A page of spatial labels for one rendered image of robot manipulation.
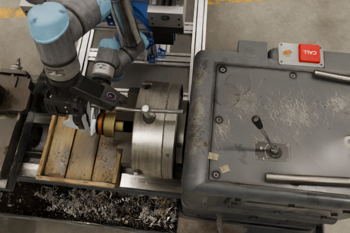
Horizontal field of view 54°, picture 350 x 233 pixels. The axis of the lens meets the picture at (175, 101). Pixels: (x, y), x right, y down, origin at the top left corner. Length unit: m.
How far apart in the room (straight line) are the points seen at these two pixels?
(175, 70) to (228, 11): 0.78
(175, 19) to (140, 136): 0.54
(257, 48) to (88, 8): 0.55
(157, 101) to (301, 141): 0.42
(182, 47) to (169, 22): 0.95
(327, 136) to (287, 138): 0.11
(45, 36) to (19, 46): 2.16
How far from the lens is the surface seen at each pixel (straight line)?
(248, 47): 1.09
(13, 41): 2.90
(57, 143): 1.42
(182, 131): 1.04
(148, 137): 1.00
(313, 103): 1.05
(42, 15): 0.70
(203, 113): 0.98
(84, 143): 1.39
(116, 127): 1.14
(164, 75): 2.21
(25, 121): 1.46
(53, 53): 0.72
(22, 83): 1.49
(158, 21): 1.37
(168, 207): 1.58
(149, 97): 1.03
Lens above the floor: 2.16
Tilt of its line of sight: 67 degrees down
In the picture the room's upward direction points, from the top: 4 degrees counter-clockwise
